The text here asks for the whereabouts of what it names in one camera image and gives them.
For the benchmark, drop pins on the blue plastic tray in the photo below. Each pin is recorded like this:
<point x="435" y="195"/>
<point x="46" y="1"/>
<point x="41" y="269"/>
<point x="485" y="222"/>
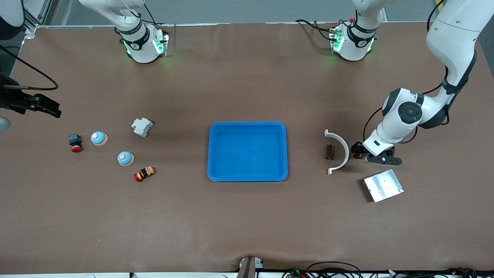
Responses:
<point x="247" y="152"/>

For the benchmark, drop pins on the silver metal plate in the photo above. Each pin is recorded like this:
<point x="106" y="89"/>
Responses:
<point x="384" y="186"/>

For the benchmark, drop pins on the green-lit right arm base box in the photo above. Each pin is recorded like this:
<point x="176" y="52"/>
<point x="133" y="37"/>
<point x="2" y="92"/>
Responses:
<point x="160" y="45"/>

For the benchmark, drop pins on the aluminium frame profile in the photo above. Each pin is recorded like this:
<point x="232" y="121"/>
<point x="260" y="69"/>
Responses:
<point x="32" y="25"/>

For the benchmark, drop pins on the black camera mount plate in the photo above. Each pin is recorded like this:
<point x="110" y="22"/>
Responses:
<point x="389" y="160"/>
<point x="17" y="110"/>

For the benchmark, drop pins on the small red orange push button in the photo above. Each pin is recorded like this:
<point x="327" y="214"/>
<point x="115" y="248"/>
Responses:
<point x="144" y="173"/>

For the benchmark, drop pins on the black left camera mount plate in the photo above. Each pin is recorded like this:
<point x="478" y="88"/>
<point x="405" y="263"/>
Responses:
<point x="389" y="160"/>

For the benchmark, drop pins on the green-lit left arm base box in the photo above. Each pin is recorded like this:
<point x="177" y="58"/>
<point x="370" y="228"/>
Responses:
<point x="336" y="40"/>

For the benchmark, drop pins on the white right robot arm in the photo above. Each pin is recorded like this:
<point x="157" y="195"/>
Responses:
<point x="142" y="50"/>

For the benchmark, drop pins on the red mushroom emergency stop button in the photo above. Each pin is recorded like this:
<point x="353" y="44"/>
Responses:
<point x="75" y="141"/>

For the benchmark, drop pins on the white circuit breaker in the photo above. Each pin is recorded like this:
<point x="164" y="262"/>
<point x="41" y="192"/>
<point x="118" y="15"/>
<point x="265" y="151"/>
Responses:
<point x="141" y="127"/>

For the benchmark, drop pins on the white curved plastic bracket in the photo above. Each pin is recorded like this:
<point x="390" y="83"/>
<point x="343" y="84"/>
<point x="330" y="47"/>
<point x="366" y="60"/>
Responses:
<point x="347" y="153"/>

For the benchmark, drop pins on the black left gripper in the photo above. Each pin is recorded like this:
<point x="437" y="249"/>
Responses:
<point x="356" y="150"/>

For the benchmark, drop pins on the blue dome bell wooden base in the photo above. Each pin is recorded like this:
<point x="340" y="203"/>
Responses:
<point x="125" y="158"/>
<point x="98" y="138"/>

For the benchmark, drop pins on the black right camera mount plate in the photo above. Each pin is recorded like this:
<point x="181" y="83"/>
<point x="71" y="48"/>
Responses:
<point x="17" y="110"/>

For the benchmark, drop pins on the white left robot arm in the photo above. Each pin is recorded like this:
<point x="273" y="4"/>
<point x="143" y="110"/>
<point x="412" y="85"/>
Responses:
<point x="451" y="38"/>

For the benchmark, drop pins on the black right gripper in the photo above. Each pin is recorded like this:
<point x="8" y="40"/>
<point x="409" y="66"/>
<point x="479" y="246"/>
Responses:
<point x="8" y="99"/>

